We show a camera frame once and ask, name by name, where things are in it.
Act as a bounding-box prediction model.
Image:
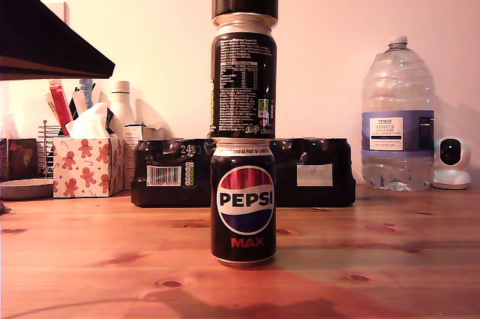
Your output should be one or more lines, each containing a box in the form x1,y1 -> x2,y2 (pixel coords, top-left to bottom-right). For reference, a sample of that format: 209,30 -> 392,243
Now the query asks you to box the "red snack packet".
47,84 -> 73,136

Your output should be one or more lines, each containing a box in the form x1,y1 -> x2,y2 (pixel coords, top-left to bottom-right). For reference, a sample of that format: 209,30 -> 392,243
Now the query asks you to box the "small white carton box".
121,123 -> 167,191

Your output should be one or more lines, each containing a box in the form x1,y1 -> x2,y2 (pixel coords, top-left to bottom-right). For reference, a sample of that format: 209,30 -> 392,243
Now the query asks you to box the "white paper tissue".
67,102 -> 113,139

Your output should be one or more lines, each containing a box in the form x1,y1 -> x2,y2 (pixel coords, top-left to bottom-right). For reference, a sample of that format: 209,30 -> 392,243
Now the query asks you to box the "white slim bottle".
107,80 -> 136,136

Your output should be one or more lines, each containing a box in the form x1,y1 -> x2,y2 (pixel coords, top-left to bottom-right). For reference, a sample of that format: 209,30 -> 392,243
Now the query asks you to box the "cream paper packet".
43,78 -> 63,125

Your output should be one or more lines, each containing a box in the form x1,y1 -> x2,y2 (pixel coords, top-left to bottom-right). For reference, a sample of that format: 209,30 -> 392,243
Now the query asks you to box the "metal wire rack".
36,119 -> 61,179

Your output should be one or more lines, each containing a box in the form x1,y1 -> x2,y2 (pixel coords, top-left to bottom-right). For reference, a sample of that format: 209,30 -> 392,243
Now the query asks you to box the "large clear water bottle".
360,35 -> 436,192

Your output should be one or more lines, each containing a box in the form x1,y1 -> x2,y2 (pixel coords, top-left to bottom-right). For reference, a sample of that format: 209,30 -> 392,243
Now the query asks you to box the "gingerbread print tissue box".
52,137 -> 125,199

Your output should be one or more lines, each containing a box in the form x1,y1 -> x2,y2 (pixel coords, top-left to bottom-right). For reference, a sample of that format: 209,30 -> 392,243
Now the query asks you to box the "white wall light switch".
43,1 -> 70,28

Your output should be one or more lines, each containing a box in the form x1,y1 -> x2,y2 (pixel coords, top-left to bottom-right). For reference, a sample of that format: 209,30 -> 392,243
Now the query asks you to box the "round shallow plate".
0,178 -> 54,202

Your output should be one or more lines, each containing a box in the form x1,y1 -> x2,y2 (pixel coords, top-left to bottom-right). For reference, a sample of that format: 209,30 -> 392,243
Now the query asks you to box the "small white round camera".
430,137 -> 472,191

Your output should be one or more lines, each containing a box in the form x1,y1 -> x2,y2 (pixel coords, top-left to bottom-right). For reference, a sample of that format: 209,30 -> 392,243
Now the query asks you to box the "black Pepsi Max multipack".
130,137 -> 357,209

